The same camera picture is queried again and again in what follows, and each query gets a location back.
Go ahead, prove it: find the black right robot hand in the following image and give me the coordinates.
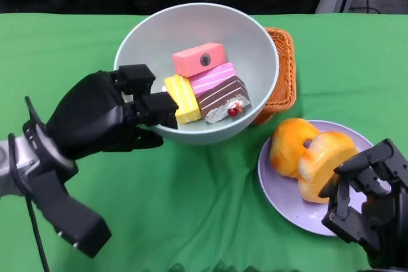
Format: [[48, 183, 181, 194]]
[[318, 138, 408, 268]]

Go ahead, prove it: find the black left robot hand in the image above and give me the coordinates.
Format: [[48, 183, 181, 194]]
[[46, 64, 179, 161]]

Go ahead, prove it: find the round striped orange bread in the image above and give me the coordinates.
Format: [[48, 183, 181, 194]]
[[298, 131, 360, 204]]

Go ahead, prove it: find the long ridged orange bread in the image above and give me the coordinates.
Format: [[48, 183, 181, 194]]
[[270, 118, 321, 179]]

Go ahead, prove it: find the grey round bowl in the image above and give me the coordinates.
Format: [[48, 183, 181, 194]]
[[113, 2, 281, 146]]

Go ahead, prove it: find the yellow cake slice with fruit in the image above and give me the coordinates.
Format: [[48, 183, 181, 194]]
[[164, 74, 201, 125]]

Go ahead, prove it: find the lavender round plate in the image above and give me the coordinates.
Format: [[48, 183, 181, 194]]
[[257, 120, 391, 237]]

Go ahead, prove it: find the coral pink cake slice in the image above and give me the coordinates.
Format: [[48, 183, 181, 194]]
[[172, 42, 226, 78]]

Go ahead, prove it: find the magenta striped cake slice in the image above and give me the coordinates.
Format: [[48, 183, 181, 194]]
[[190, 62, 238, 96]]

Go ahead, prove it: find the chocolate striped cake slice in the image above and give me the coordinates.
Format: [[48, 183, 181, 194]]
[[194, 74, 252, 124]]

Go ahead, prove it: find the orange wicker basket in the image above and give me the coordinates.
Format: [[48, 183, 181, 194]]
[[253, 26, 298, 126]]

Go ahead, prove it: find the green tablecloth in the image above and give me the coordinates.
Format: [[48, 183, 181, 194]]
[[0, 13, 408, 272]]

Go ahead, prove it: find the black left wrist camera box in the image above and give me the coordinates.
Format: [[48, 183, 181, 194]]
[[30, 169, 112, 259]]

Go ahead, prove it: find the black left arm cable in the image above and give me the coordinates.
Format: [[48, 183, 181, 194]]
[[27, 195, 51, 272]]

